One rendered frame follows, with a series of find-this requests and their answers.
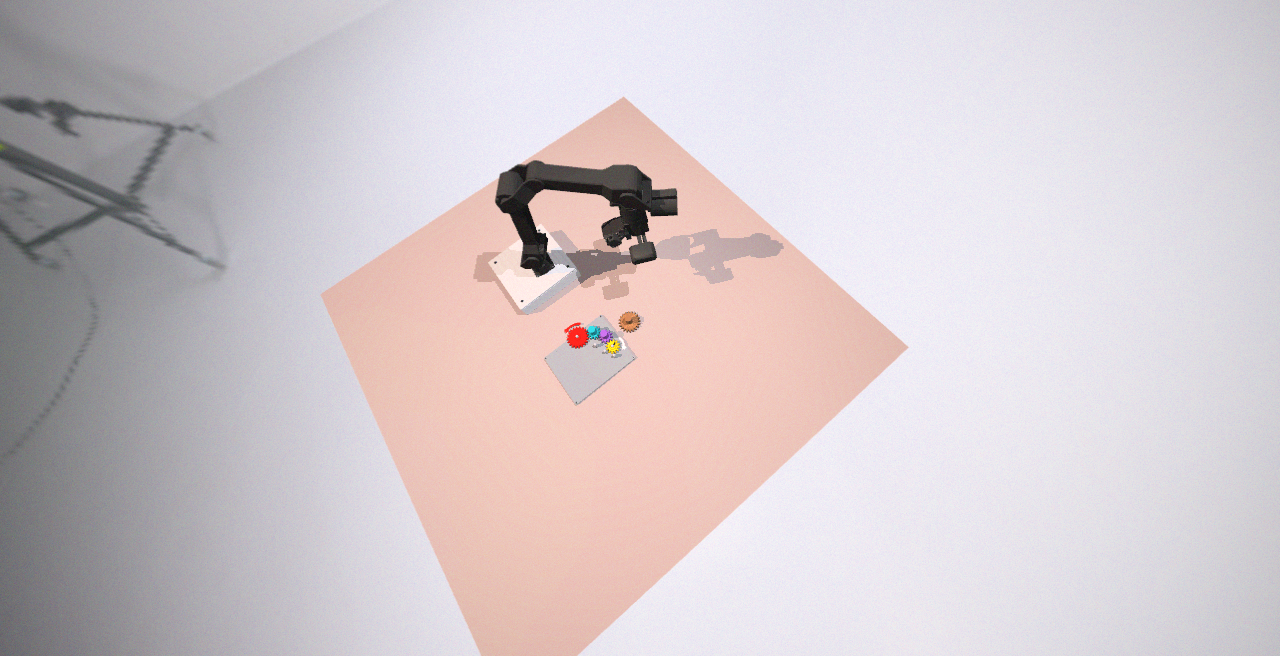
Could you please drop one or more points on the orange gear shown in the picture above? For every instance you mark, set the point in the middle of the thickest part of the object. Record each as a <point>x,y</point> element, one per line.
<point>629,321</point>

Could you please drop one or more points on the red gear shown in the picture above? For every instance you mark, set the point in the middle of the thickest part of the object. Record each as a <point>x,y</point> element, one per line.
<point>583,337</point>

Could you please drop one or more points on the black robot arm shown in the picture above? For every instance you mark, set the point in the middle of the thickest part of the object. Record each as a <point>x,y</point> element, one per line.
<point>624,185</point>

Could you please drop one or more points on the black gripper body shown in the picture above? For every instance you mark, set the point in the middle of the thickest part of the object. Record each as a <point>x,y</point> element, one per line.
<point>641,252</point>

